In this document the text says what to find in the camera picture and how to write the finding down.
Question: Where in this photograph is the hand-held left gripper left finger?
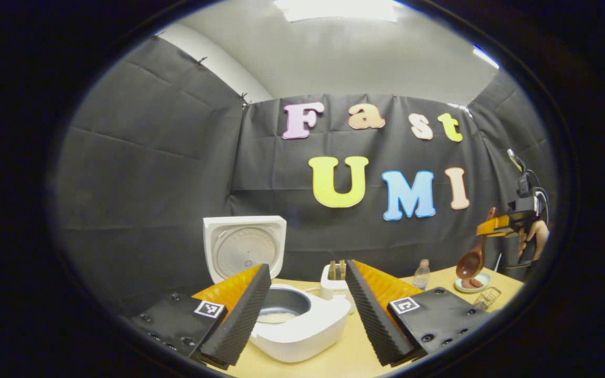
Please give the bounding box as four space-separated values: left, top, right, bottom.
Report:
127 264 273 368

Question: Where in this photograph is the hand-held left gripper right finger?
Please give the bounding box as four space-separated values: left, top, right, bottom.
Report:
346 259 492 367

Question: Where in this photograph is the brown wooden spoon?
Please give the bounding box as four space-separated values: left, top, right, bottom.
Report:
455 207 498 280

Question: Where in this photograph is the white rice cooker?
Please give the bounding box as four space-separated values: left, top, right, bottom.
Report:
203 215 352 363

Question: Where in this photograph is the white toaster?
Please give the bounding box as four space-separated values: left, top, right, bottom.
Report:
320 262 354 311

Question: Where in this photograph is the pale green plate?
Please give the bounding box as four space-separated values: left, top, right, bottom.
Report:
454 271 493 294

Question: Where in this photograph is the clear plastic bottle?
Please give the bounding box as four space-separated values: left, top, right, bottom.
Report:
413 259 432 291

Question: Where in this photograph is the small ceiling light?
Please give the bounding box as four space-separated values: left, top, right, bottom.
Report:
473 46 500 69

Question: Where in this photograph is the black backdrop cloth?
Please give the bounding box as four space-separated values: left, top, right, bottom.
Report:
50 37 558 316

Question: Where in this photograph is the large ceiling light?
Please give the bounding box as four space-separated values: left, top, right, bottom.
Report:
274 0 399 23

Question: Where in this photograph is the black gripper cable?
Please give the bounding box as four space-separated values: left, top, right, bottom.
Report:
522 168 551 226

